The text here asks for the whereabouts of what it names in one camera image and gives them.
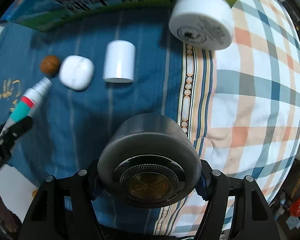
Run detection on white round jar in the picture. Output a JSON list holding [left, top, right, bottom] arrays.
[[168, 0, 234, 50]]

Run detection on white earbuds case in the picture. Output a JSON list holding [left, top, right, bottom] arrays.
[[59, 55, 95, 91]]

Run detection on plaid checkered blanket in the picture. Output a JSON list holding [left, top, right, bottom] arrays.
[[174, 0, 300, 238]]

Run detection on white cylindrical cup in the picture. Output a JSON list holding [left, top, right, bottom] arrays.
[[103, 40, 136, 83]]

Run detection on white spray bottle teal label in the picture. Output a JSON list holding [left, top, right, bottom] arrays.
[[0, 77, 52, 135]]

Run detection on brown wooden ball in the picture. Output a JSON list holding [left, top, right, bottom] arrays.
[[40, 55, 61, 76]]

